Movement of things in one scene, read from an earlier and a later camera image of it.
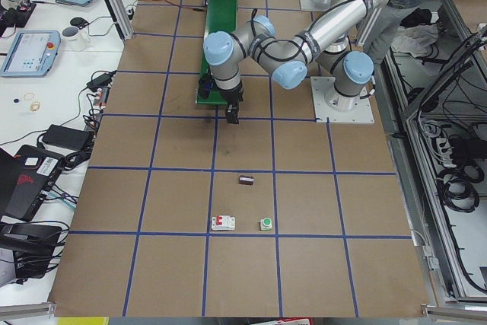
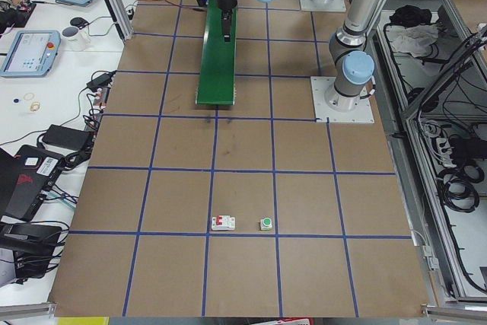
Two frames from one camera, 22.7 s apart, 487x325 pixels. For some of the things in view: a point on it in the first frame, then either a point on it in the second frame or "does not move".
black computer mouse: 79,22 does not move
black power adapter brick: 69,138 does not move
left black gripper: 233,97 → 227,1
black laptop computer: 26,178 does not move
